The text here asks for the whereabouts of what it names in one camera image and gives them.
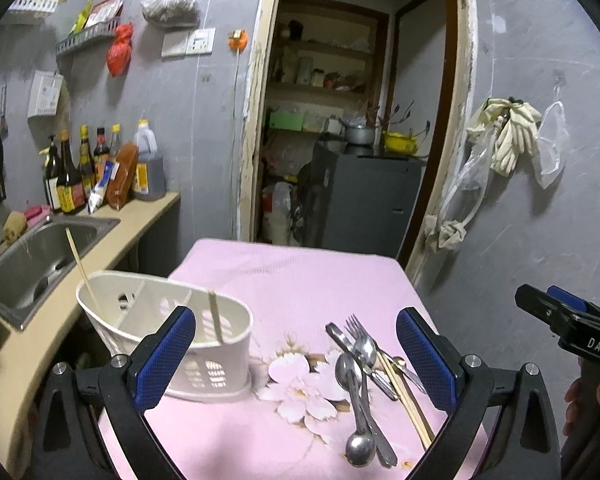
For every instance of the aluminium pot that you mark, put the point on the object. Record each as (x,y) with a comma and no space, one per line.
(359,135)

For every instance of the wooden shelves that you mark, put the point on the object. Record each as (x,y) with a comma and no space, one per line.
(325,50)

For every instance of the orange seasoning packet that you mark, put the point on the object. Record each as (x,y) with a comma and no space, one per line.
(122,175)

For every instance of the yellow capped sauce bottle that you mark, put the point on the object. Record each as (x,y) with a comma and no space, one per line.
(86,160)

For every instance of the orange wall hook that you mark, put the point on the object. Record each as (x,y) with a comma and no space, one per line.
(238,41)

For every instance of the white wall switch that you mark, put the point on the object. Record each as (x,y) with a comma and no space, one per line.
(175,43)

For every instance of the red labelled sauce bottle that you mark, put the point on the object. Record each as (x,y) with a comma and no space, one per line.
(101,152)

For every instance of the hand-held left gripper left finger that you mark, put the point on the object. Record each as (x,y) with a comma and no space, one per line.
(165,355)

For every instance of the dried plant stems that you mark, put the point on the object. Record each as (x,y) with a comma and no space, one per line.
(397,115)

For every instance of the dark soy sauce bottle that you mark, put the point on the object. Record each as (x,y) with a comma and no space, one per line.
(70,180)

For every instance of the yellow bowl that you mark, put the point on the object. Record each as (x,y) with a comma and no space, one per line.
(401,142)

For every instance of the white wall socket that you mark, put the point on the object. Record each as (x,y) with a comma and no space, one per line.
(201,41)

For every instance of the dark grey cabinet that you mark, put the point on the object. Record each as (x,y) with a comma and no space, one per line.
(365,200)

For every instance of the pink brush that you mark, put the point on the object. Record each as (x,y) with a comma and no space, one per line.
(37,211)

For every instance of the white wall box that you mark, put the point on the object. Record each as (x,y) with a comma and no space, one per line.
(45,95)

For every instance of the steel table knife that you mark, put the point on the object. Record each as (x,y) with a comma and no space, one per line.
(336,334)

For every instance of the steel utensil with gold tip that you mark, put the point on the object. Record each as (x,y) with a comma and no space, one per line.
(398,361)

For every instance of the red plastic bag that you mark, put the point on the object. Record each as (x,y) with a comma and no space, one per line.
(119,52)

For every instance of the large dark oil jug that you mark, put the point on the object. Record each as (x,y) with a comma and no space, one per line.
(147,165)

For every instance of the stainless steel sink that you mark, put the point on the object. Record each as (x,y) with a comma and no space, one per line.
(35,260)

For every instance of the loofah sponge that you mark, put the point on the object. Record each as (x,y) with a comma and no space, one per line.
(14,226)

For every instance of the blue white packet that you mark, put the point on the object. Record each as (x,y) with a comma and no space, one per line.
(102,185)

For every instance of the beige kitchen counter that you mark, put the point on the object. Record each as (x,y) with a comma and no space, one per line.
(145,215)

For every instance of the person's right hand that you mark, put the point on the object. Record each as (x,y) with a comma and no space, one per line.
(574,405)

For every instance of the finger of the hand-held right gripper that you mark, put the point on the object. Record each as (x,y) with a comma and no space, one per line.
(535,305)
(567,299)

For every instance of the white wall rack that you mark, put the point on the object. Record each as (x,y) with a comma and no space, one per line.
(32,2)

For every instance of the dark pump bottle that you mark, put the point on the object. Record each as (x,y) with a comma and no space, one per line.
(52,175)

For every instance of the pink floral tablecloth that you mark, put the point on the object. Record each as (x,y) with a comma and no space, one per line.
(280,285)

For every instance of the grey wall rack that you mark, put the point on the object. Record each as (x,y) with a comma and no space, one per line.
(87,35)

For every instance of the seasoning packets on rack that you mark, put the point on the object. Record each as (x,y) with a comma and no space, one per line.
(100,12)

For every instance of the crumpled clear plastic bag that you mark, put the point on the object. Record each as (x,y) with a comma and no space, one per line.
(472,170)

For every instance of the clear hanging plastic bag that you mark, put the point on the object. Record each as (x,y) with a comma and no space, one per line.
(550,155)

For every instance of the large steel spoon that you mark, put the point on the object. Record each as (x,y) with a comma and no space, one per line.
(346,369)
(360,451)

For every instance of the clear bottle yellow cap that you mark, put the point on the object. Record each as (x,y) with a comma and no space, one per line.
(115,140)

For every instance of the green box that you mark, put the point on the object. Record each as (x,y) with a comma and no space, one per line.
(286,121)

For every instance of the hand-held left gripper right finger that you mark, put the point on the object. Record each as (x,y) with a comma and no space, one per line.
(427,355)

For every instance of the white plastic utensil caddy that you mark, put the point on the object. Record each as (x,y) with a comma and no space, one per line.
(225,355)

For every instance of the wooden door frame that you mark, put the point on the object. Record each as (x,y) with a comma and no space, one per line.
(457,135)

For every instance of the white rag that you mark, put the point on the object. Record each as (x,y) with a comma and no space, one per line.
(445,235)

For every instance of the white work gloves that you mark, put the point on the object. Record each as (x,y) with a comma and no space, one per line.
(512,140)

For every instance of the small steel spoon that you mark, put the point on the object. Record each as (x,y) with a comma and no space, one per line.
(366,349)

